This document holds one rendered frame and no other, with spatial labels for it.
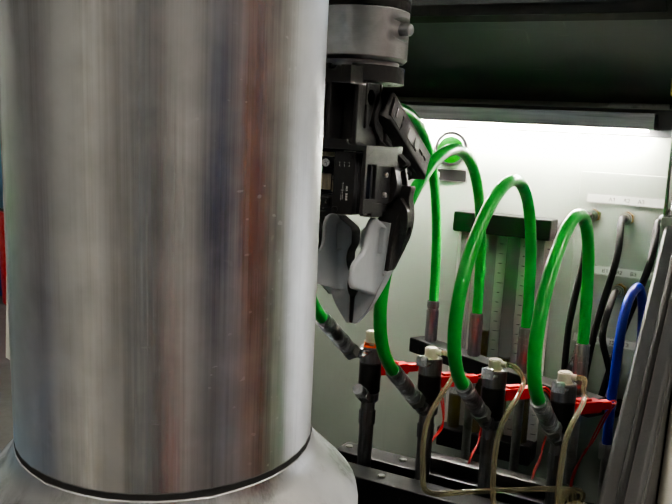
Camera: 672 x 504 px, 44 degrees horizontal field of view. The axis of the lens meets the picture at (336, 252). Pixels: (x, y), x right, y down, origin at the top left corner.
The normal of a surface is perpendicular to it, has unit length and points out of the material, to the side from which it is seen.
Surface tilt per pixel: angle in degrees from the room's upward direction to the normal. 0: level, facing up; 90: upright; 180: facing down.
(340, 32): 90
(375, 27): 90
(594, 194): 90
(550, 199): 90
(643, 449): 43
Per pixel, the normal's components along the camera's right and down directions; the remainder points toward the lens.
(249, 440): 0.62, 0.20
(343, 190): -0.47, 0.09
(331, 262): 0.84, 0.06
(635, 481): -0.28, -0.66
